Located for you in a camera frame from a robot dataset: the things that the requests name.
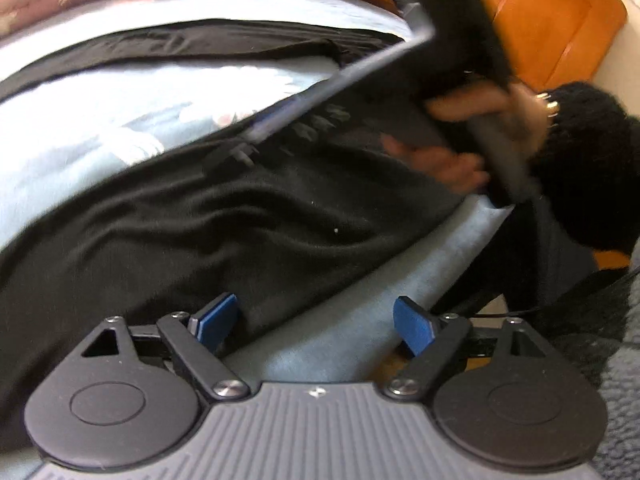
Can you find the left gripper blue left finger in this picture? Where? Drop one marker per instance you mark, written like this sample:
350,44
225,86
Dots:
192,341

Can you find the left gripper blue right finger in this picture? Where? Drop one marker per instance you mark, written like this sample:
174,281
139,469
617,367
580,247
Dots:
437,344

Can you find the black knit pants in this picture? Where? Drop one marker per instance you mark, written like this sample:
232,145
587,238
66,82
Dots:
176,231

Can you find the black fuzzy sleeve forearm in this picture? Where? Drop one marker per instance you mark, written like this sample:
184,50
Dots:
588,169

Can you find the person's right hand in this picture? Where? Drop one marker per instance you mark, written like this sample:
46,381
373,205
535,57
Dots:
478,139

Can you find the orange wooden headboard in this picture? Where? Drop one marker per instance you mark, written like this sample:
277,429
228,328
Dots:
551,42

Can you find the light blue floral bedsheet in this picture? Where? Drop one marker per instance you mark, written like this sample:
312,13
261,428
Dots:
65,135

